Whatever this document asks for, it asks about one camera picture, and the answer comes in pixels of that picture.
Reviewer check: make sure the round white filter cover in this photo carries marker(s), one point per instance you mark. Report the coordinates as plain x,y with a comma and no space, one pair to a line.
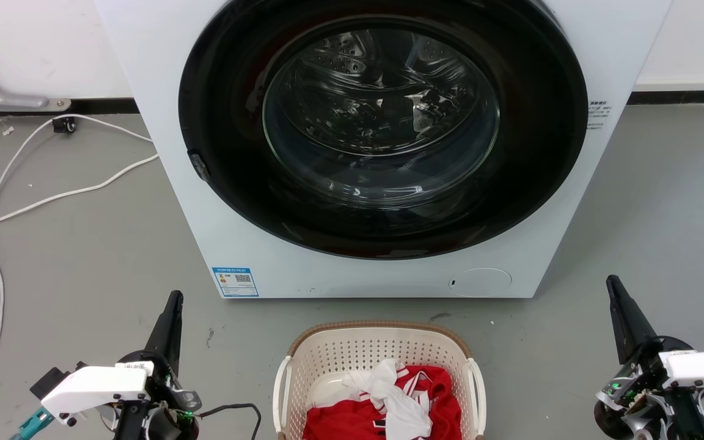
480,282

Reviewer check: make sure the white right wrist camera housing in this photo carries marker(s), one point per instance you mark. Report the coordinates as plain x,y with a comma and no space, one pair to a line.
703,366

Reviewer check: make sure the blue energy label sticker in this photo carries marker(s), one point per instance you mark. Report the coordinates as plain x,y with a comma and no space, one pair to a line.
235,282

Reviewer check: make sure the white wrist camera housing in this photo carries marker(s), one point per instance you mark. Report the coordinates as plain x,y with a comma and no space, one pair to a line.
703,366
95,388

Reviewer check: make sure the small black text label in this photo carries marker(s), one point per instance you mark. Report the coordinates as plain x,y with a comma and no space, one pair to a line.
597,115

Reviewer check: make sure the beige perforated laundry basket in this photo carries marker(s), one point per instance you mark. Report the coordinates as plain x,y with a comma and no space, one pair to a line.
352,351

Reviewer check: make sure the red sports jersey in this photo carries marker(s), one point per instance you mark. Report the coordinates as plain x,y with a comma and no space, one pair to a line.
437,391

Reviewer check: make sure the teal connector plug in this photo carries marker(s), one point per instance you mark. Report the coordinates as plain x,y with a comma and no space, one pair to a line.
31,425

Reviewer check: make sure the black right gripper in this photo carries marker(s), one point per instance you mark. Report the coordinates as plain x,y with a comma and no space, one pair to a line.
645,391

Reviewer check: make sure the white front-load washing machine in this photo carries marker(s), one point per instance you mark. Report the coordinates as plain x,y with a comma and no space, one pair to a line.
162,91

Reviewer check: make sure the black wall baseboard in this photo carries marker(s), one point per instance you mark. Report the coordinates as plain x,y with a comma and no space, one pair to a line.
682,96
101,106

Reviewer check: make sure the black round washer door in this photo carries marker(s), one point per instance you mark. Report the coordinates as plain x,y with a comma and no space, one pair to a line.
535,153

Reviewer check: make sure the white crumpled garment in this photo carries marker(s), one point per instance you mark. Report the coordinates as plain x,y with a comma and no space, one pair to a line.
401,406

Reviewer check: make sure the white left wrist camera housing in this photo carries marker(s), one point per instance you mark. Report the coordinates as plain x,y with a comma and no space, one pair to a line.
95,388

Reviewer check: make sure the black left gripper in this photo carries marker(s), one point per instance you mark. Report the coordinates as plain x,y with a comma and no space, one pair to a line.
165,397

